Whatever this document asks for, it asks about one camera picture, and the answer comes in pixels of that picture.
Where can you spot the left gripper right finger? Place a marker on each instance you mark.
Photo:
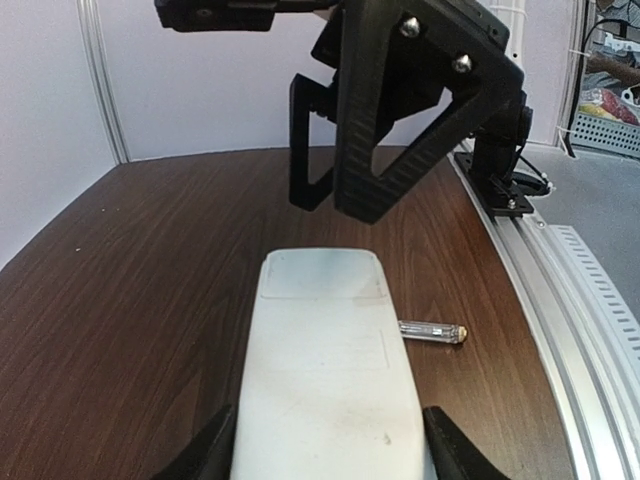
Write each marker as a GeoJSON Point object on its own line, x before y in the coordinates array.
{"type": "Point", "coordinates": [454, 456]}

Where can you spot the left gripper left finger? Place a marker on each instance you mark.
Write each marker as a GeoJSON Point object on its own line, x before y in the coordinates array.
{"type": "Point", "coordinates": [209, 454]}

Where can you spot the clear handle screwdriver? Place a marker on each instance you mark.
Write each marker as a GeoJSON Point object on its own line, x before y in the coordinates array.
{"type": "Point", "coordinates": [451, 334]}

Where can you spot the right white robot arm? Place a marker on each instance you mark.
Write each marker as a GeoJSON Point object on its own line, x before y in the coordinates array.
{"type": "Point", "coordinates": [393, 59]}

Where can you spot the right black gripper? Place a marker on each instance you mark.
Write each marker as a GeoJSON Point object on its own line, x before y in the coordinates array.
{"type": "Point", "coordinates": [414, 79]}

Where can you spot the front aluminium rail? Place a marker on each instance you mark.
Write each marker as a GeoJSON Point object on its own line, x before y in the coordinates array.
{"type": "Point", "coordinates": [587, 337]}

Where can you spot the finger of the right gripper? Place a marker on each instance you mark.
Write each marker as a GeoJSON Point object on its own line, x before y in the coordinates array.
{"type": "Point", "coordinates": [307, 97]}

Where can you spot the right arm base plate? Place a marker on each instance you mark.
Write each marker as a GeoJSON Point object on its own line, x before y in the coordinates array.
{"type": "Point", "coordinates": [496, 198]}

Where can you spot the white remote control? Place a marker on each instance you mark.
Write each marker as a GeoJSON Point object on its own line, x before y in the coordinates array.
{"type": "Point", "coordinates": [327, 390]}

